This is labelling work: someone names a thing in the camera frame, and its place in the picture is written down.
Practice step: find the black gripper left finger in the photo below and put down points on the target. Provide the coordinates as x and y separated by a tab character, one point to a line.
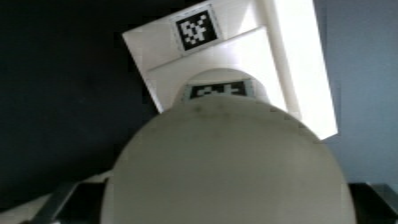
73	204

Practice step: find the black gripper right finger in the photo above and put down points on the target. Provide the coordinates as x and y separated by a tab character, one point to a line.
375	202

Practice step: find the white L-shaped fence wall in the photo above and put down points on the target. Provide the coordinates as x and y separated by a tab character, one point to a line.
62	136

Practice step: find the white lamp bulb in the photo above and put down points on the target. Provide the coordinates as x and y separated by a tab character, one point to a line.
226	163

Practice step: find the white lamp base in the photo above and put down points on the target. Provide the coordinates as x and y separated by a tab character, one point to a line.
208	37

